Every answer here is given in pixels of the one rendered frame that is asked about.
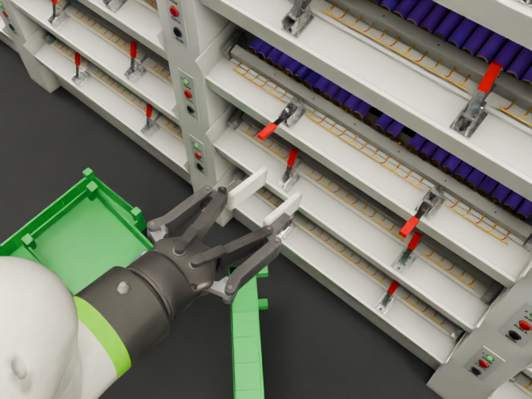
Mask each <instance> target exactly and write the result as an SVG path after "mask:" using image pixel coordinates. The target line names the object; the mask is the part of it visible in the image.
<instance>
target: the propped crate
mask: <svg viewBox="0 0 532 399"><path fill-rule="evenodd" d="M21 240H22V243H23V245H24V247H25V248H26V249H27V250H28V251H29V252H30V253H31V254H32V255H33V256H34V257H35V258H36V259H37V260H38V261H39V262H40V263H41V264H42V265H43V266H45V267H47V268H49V269H50V270H51V271H53V272H54V273H55V274H56V275H57V276H58V277H59V278H60V279H61V280H62V281H63V282H64V283H65V284H66V286H67V288H68V290H69V292H70V293H71V294H72V296H74V295H76V294H77V293H78V292H79V291H81V290H82V289H84V288H85V287H87V286H88V285H89V284H91V283H92V282H93V281H94V280H96V279H97V278H99V277H100V276H102V275H103V274H104V273H106V272H107V271H108V270H109V269H111V268H112V267H114V266H120V267H124V268H126V267H127V266H128V265H129V264H130V263H132V262H134V261H135V259H136V258H137V257H140V256H141V254H142V252H144V251H147V252H148V251H150V250H152V248H153V247H154V246H153V245H152V244H151V243H150V242H149V241H148V239H147V238H146V237H145V236H144V235H143V234H142V233H141V232H140V231H139V230H138V229H137V228H136V227H135V226H134V225H133V224H132V223H131V222H130V221H129V220H128V219H127V218H126V217H125V216H124V215H123V214H122V213H121V212H120V211H119V210H118V209H117V208H116V207H115V206H114V205H113V204H112V203H111V202H110V201H109V200H108V199H107V198H106V197H105V196H104V195H103V194H102V193H101V192H100V191H99V190H98V186H97V185H96V184H95V183H94V182H93V181H91V182H90V183H89V184H88V185H86V190H85V191H84V192H82V193H81V194H80V195H78V196H77V197H76V198H75V199H73V200H72V201H71V202H69V203H68V204H67V205H66V206H65V207H64V208H63V209H61V210H60V211H59V212H57V213H56V214H55V215H54V216H52V217H51V218H50V219H48V220H47V221H46V222H45V223H44V224H43V225H42V226H40V227H39V228H38V229H37V230H35V231H34V232H33V233H32V234H26V235H25V236H24V237H23V238H22V239H21Z"/></svg>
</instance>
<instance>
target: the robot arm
mask: <svg viewBox="0 0 532 399"><path fill-rule="evenodd" d="M267 173H268V168H266V167H265V166H264V167H262V168H261V169H259V170H258V171H257V172H255V173H254V174H253V175H252V176H251V177H249V178H248V179H246V180H245V181H243V182H242V181H241V180H236V181H235V182H234V183H232V184H231V185H229V186H228V187H227V188H226V187H223V186H220V187H218V191H215V190H213V189H212V187H211V186H210V185H205V186H203V187H202V188H201V189H200V190H198V191H197V192H195V193H194V194H193V195H191V196H190V197H188V198H187V199H186V200H185V201H184V202H182V203H180V204H179V205H178V206H176V207H175V208H174V209H172V210H171V211H170V212H169V213H167V214H166V215H164V216H162V217H160V218H156V219H153V220H150V221H149V222H148V223H147V238H148V239H149V240H150V241H153V243H154V247H153V248H152V250H150V251H148V252H146V253H144V254H143V255H142V256H141V257H139V258H138V259H137V260H135V261H134V262H132V263H131V264H129V265H128V266H127V267H126V268H124V267H120V266H114V267H112V268H111V269H109V270H108V271H107V272H106V273H104V274H103V275H101V276H100V277H99V278H97V279H96V280H94V281H93V282H92V283H91V284H89V285H88V286H87V287H85V288H84V289H82V290H81V291H79V292H78V293H77V294H76V295H74V296H72V294H71V293H70V292H69V290H68V288H67V286H66V284H65V283H64V282H63V281H62V280H61V279H60V278H59V277H58V276H57V275H56V274H55V273H54V272H53V271H51V270H50V269H49V268H47V267H45V266H43V265H42V264H39V263H37V262H35V261H33V260H29V259H25V258H21V257H16V256H0V399H98V398H99V396H100V395H102V393H103V392H104V391H105V390H106V389H107V388H108V387H110V385H111V384H112V383H114V382H115V381H116V380H117V379H118V378H119V377H120V376H122V375H123V374H124V373H125V372H126V371H127V370H129V369H130V368H131V367H132V366H133V365H134V364H136V363H137V362H138V361H139V360H140V359H141V358H142V357H143V356H144V355H145V354H146V353H147V352H149V351H150V350H151V349H152V348H153V347H154V346H156V345H157V344H158V343H159V342H160V341H161V340H163V339H164V338H165V337H166V336H167V335H168V334H169V327H170V326H169V323H170V322H171V321H172V320H173V319H174V318H175V317H176V316H178V315H179V314H180V313H181V312H182V311H183V310H185V309H186V308H187V307H188V306H190V305H191V304H192V303H193V302H194V301H195V300H196V299H197V298H198V297H200V296H203V295H207V294H209V293H210V292H211V293H213V294H215V295H218V296H220V297H222V300H223V302H224V303H225V304H231V303H232V302H233V301H234V299H235V297H236V295H237V293H238V291H239V290H240V289H241V288H242V287H243V286H244V285H245V284H247V282H249V281H250V280H251V279H252V278H253V277H254V276H255V275H256V274H257V273H259V272H260V271H261V270H262V269H263V268H264V267H266V266H267V265H268V264H269V263H270V262H271V261H273V260H274V259H275V258H276V257H277V256H278V255H279V251H280V247H281V244H282V239H281V238H280V237H277V235H278V234H280V233H281V232H282V231H283V230H284V229H285V228H287V226H288V223H289V221H290V215H292V214H293V213H294V212H295V211H296V210H297V209H298V208H299V205H300V202H301V198H302V192H300V191H297V192H296V193H295V194H294V195H292V196H291V197H290V198H289V199H287V200H286V201H285V202H284V203H282V204H281V205H280V206H279V207H277V208H276V209H275V210H274V211H273V212H272V213H271V214H270V215H268V216H267V217H266V218H265V219H264V221H263V225H262V227H261V228H260V229H258V230H255V231H253V232H252V233H249V234H246V235H245V236H243V237H240V238H238V239H236V240H234V241H232V242H230V243H228V244H226V245H218V246H216V247H214V248H212V249H211V248H210V247H208V246H206V245H204V244H203V242H202V241H201V240H202V239H203V237H204V236H205V234H206V233H207V232H208V231H209V229H210V228H211V226H212V225H213V224H214V222H215V221H216V219H217V218H218V217H219V216H220V214H221V213H222V211H223V210H224V208H225V206H226V209H227V210H229V211H232V210H233V209H234V208H235V207H236V206H237V205H239V204H240V203H242V202H243V201H244V200H246V199H247V198H248V197H249V196H251V195H252V194H253V193H254V192H255V191H257V190H258V189H259V188H261V187H262V186H263V185H265V181H266V177H267ZM204 208H205V209H204ZM203 209H204V210H203ZM202 210H203V212H202V213H201V214H200V216H199V217H198V219H197V220H196V221H195V222H194V223H193V224H192V225H190V227H189V228H188V229H187V230H186V231H185V232H184V234H183V235H182V237H171V238H167V237H168V236H169V235H170V234H171V233H173V232H174V231H175V230H177V229H178V228H180V227H181V226H183V225H184V224H185V223H186V222H187V221H188V220H190V219H191V218H192V217H194V216H195V215H197V214H198V213H199V212H201V211H202ZM257 250H258V251H257ZM256 251H257V252H256ZM254 252H255V253H254ZM250 253H254V254H253V255H252V256H251V257H250V258H249V259H248V260H246V261H245V262H244V263H243V264H242V265H240V266H239V267H238V268H237V269H236V270H234V271H233V273H232V274H231V275H230V277H229V276H225V277H224V278H222V279H221V280H220V281H218V282H217V281H214V280H215V273H216V272H219V271H221V270H223V269H224V268H225V266H227V265H228V264H231V263H233V262H235V261H236V260H239V259H241V258H242V257H245V256H247V255H249V254H250Z"/></svg>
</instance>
